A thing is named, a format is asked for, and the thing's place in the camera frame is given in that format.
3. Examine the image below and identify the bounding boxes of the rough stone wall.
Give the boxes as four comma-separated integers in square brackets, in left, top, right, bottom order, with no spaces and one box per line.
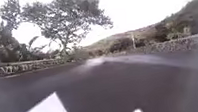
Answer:
[112,31,198,58]

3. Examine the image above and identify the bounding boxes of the pale pole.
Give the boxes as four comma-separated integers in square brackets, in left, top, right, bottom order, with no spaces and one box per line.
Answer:
[130,31,137,51]

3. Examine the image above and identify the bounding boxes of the dark bush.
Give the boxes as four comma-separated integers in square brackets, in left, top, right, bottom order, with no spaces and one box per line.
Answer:
[108,36,148,54]

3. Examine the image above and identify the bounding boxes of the grassy hillside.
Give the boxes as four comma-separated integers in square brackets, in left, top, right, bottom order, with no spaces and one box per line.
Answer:
[81,22,165,56]

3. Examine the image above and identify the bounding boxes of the low stone railing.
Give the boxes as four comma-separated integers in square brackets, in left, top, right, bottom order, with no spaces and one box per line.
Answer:
[0,56,86,79]

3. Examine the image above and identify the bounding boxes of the trees on slope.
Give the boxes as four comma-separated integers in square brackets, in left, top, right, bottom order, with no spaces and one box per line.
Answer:
[151,0,198,42]

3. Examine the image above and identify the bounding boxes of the dark asphalt road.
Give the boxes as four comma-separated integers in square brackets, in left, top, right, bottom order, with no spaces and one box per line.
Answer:
[0,48,198,112]

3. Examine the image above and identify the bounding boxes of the dark clump of trees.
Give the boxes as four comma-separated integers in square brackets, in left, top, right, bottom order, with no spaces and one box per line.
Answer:
[0,19,60,64]

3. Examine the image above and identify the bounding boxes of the large leafy tree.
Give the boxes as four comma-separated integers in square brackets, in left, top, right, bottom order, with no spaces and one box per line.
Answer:
[20,0,117,62]

